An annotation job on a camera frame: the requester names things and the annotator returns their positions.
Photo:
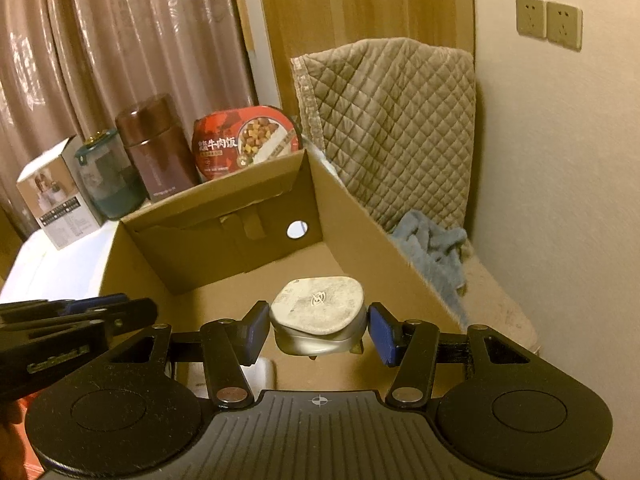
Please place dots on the red instant meal bowl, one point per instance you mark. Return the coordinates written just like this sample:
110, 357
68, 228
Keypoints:
245, 142

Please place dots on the green glass jar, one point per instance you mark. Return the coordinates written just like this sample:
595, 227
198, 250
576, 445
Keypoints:
112, 180

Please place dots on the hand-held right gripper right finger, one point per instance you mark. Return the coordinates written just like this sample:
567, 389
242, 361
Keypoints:
381, 335

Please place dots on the light patterned tablecloth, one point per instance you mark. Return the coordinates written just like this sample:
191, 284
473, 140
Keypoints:
60, 270

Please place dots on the grey-blue fluffy towel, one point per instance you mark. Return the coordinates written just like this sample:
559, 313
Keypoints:
432, 252

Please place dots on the beige wall socket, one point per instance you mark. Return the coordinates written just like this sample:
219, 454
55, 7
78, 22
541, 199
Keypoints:
531, 16
564, 25

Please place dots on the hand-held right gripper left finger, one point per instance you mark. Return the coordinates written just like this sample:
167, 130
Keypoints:
257, 332

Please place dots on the brown thermos flask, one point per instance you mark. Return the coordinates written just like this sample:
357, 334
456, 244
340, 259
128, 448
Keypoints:
157, 147

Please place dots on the white printed carton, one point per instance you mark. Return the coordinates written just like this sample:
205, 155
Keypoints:
62, 200

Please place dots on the white charger plug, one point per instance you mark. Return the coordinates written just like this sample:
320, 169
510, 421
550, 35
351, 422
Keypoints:
317, 310

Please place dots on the beige quilted blanket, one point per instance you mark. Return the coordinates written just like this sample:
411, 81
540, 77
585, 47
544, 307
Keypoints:
395, 125

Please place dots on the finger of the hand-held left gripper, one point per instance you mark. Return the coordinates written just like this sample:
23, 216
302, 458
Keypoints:
130, 312
95, 302

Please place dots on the cardboard box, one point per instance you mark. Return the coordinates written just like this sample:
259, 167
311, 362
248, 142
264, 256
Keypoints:
210, 245

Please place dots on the wooden wall panel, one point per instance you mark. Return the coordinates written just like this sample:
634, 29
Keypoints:
360, 5

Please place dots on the pinkish brown curtain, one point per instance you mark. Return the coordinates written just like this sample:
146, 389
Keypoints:
125, 45

